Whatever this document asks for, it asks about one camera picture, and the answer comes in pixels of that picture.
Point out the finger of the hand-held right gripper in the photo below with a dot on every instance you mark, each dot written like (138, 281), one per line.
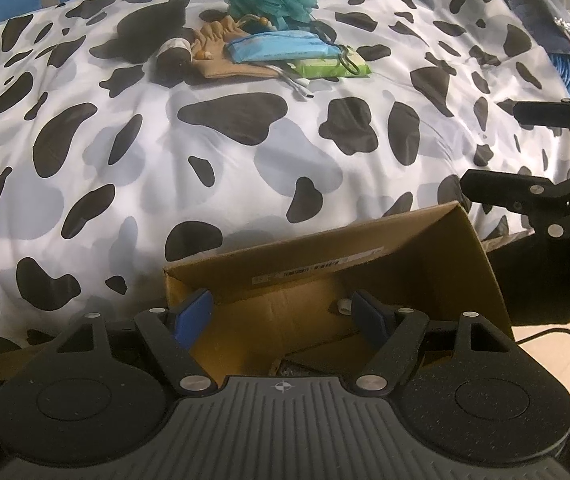
(545, 111)
(500, 187)

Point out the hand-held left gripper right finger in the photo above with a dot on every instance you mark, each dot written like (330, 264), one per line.
(367, 317)

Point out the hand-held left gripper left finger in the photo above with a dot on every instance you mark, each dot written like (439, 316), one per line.
(192, 317)

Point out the brown cardboard box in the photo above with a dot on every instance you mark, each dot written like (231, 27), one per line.
(440, 270)

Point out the black scissors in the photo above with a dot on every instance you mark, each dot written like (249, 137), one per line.
(345, 55)

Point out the green wet wipe packet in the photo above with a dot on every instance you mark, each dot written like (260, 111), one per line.
(320, 67)

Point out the black roll with white band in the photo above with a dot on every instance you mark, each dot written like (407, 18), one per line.
(172, 60)

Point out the blue tissue packet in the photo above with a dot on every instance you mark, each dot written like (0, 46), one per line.
(280, 46)

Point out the cow print blanket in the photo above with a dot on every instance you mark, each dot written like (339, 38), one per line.
(265, 170)

